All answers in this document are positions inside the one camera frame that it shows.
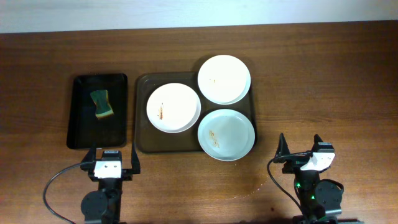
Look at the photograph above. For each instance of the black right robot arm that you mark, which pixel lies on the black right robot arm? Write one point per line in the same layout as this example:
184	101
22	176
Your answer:
319	200

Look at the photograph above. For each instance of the small black tray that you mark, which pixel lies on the small black tray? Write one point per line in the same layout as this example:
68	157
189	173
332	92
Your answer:
85	129

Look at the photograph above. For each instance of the large brown tray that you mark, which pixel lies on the large brown tray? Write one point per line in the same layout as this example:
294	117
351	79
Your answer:
149	139

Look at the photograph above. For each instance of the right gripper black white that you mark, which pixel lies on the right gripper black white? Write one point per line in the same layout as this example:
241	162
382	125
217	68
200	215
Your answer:
293	166

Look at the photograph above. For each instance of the white plate top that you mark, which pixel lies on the white plate top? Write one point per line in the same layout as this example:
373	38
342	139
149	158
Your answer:
224	79

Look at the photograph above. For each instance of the white plate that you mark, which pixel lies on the white plate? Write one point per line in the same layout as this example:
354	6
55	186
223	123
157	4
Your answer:
173	108
224	79

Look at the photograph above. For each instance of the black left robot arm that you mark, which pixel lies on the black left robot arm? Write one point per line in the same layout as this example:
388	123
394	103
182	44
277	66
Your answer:
104	204

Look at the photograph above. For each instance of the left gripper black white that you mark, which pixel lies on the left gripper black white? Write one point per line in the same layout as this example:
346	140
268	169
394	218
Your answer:
87	162

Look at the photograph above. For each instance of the pale blue plate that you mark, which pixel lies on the pale blue plate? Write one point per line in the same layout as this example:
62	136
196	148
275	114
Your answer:
226	135

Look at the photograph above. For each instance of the green yellow sponge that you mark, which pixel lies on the green yellow sponge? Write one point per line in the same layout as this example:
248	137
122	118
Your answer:
101	104

